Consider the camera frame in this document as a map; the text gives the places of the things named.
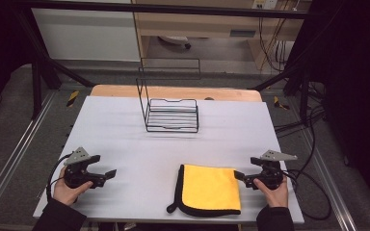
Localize white cabinet panel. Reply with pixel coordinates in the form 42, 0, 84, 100
31, 7, 142, 63

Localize hanging desk cables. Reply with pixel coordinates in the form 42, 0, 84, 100
257, 14, 291, 73

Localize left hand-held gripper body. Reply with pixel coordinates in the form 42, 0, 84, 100
63, 146, 107, 190

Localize yellow cloth with black edge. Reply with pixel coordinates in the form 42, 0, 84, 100
166, 164, 243, 218

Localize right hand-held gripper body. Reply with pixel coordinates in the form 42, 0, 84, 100
244, 149, 299, 191

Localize office chair base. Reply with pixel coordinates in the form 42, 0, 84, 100
156, 35, 193, 51

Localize aluminium rail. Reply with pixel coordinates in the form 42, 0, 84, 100
0, 90, 58, 214
296, 127, 358, 231

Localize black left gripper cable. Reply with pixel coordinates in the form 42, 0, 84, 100
45, 153, 74, 202

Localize person's left hand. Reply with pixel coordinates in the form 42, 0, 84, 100
52, 166, 94, 207

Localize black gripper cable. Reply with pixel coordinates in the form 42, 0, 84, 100
281, 168, 332, 222
45, 153, 74, 202

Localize wooden table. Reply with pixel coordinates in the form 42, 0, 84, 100
89, 84, 264, 103

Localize black metal frame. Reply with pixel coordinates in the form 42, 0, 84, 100
12, 0, 314, 127

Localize black wire rack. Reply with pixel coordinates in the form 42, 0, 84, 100
135, 57, 202, 134

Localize person's right hand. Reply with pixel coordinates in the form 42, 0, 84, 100
252, 175, 290, 209

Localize white wall socket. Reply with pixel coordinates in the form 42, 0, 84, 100
251, 0, 279, 11

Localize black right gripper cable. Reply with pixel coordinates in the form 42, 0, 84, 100
281, 168, 332, 222

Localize black floor cables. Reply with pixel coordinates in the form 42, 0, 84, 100
274, 81, 328, 140

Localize light wooden desk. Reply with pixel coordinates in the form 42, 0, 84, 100
130, 0, 313, 71

